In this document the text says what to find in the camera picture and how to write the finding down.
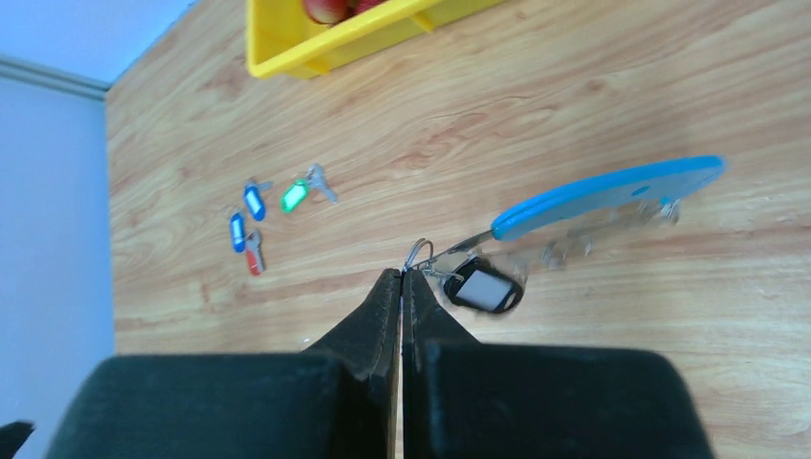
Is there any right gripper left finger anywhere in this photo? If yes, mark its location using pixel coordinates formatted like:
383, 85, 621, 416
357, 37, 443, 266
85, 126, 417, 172
47, 269, 401, 458

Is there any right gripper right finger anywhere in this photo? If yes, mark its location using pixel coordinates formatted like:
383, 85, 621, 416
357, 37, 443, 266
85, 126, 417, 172
402, 271, 713, 458

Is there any black key tag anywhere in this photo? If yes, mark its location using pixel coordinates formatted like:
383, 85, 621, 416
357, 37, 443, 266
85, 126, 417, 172
441, 257, 525, 315

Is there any metal key organizer blue handle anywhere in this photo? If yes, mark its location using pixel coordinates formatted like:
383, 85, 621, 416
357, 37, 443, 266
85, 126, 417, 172
403, 155, 729, 280

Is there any red head key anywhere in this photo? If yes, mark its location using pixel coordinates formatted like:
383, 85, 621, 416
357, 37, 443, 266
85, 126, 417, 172
245, 230, 265, 276

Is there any blue key tag left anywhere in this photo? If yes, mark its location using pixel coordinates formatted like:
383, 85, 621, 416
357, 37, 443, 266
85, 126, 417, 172
229, 211, 246, 253

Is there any green key tag with key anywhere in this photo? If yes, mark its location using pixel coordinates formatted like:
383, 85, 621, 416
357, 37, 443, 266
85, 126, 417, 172
280, 164, 339, 213

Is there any yellow plastic bin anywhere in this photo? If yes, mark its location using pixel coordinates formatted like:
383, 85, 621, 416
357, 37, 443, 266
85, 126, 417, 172
245, 0, 498, 79

